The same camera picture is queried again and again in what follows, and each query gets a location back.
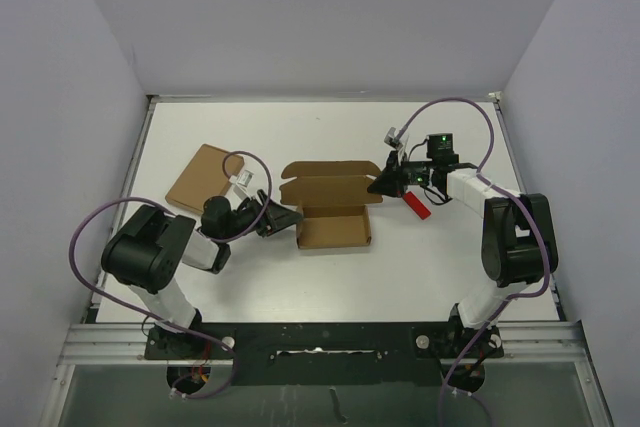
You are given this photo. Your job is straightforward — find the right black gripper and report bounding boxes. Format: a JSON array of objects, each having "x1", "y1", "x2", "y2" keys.
[{"x1": 367, "y1": 150, "x2": 435, "y2": 200}]

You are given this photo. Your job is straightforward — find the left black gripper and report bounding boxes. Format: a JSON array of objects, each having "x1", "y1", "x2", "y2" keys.
[{"x1": 222, "y1": 189, "x2": 301, "y2": 242}]

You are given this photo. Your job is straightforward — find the red rectangular block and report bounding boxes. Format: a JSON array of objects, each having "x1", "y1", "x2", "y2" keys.
[{"x1": 403, "y1": 192, "x2": 431, "y2": 220}]

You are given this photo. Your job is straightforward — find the brown cardboard box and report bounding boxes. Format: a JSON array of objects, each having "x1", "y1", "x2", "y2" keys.
[
  {"x1": 280, "y1": 160, "x2": 382, "y2": 250},
  {"x1": 165, "y1": 144, "x2": 244, "y2": 214}
]

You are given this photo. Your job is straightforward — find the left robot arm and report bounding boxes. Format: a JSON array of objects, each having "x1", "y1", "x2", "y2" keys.
[{"x1": 101, "y1": 190, "x2": 303, "y2": 358}]

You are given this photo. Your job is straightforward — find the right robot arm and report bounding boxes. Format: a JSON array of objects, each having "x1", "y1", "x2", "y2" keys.
[{"x1": 368, "y1": 129, "x2": 558, "y2": 356}]

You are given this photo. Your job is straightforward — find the folded brown cardboard box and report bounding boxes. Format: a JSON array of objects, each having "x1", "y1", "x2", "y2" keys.
[{"x1": 165, "y1": 144, "x2": 244, "y2": 214}]

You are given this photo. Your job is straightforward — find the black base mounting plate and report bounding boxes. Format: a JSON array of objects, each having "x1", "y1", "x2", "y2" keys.
[{"x1": 144, "y1": 319, "x2": 504, "y2": 392}]

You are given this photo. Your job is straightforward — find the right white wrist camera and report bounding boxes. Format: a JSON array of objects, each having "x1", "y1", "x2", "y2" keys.
[{"x1": 384, "y1": 127, "x2": 408, "y2": 162}]

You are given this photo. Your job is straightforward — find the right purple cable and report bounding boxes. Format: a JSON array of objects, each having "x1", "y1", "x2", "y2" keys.
[{"x1": 399, "y1": 97, "x2": 556, "y2": 427}]

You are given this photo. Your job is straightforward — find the purple cable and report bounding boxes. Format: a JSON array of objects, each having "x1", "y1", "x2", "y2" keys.
[
  {"x1": 68, "y1": 150, "x2": 274, "y2": 401},
  {"x1": 399, "y1": 97, "x2": 556, "y2": 427}
]

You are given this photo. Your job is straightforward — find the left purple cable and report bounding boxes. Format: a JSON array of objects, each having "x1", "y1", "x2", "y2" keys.
[{"x1": 68, "y1": 150, "x2": 274, "y2": 401}]

